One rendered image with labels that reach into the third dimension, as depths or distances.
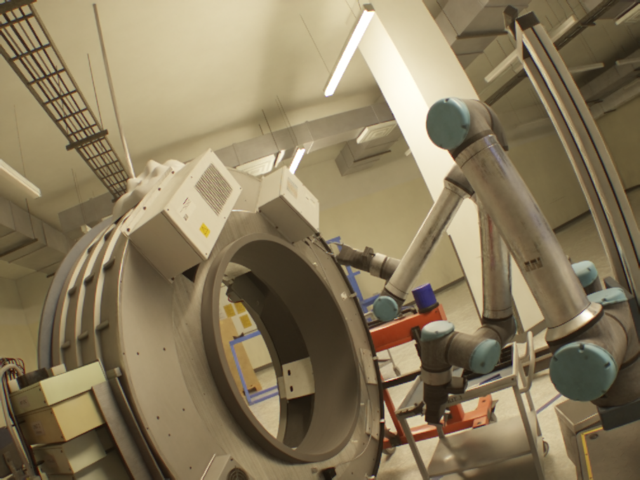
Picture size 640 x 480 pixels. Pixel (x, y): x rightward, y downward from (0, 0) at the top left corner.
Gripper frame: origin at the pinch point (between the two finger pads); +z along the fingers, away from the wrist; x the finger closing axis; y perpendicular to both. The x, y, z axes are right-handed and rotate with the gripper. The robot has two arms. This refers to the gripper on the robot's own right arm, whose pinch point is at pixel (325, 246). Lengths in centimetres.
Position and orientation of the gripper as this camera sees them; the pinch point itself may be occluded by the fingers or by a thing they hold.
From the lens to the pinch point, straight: 180.4
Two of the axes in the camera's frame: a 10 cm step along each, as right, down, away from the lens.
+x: 4.1, -8.3, 3.7
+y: 2.1, 4.9, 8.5
